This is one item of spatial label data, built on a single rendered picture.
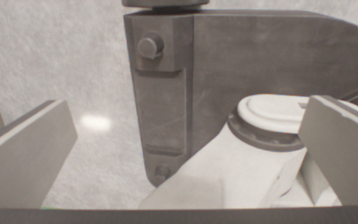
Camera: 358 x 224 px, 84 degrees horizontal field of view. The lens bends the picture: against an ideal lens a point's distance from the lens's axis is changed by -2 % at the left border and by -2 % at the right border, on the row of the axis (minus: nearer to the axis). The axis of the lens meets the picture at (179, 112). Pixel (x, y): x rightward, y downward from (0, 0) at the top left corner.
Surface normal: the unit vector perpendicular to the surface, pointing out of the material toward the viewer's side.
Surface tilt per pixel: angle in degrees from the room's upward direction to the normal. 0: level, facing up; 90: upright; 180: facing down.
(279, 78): 0
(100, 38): 0
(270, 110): 90
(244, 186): 90
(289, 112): 90
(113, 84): 0
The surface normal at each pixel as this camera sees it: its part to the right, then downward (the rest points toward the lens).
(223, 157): -0.02, -0.86
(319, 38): -0.20, 0.50
